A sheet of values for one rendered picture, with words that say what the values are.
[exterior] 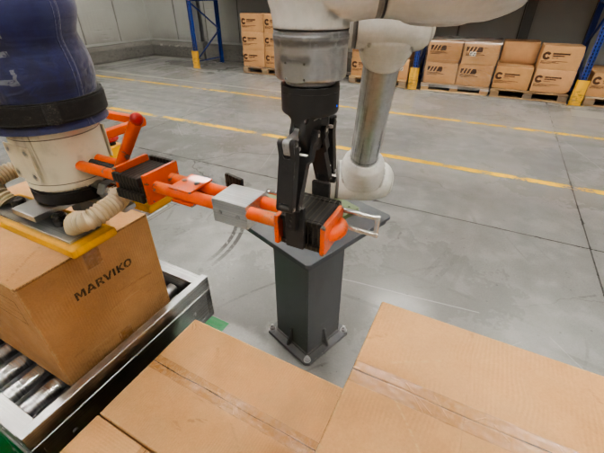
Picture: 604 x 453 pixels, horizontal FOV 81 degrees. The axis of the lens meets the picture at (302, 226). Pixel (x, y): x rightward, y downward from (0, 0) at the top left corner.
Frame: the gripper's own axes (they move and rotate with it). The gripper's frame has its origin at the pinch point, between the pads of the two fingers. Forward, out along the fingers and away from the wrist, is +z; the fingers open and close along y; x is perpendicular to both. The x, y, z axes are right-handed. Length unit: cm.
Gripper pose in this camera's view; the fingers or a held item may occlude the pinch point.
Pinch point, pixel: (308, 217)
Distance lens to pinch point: 55.7
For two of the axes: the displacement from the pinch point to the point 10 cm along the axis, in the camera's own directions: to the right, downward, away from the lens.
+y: -4.6, 4.8, -7.4
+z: 0.0, 8.4, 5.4
